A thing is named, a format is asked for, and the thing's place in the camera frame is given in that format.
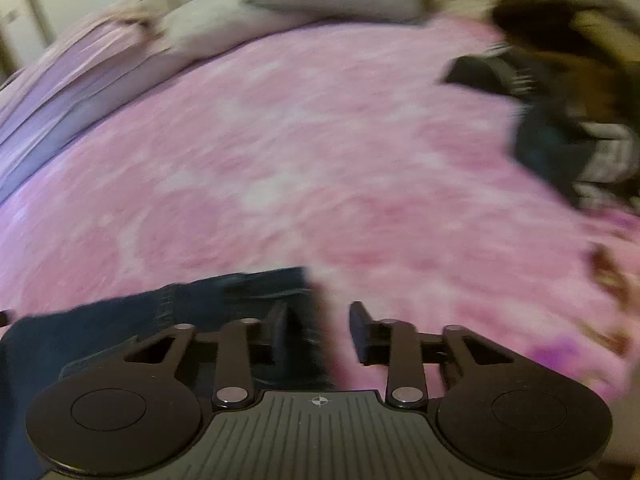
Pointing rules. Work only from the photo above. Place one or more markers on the pink floral bedspread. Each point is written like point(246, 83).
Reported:
point(337, 148)

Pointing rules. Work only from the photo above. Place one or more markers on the folded lilac quilt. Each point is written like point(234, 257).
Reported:
point(35, 100)

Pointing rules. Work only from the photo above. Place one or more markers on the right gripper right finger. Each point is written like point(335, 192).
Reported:
point(395, 345)

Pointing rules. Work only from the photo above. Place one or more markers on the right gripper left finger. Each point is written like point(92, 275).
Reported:
point(240, 345)

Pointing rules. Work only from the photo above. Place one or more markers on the pile of dark clothes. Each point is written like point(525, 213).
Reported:
point(574, 64)

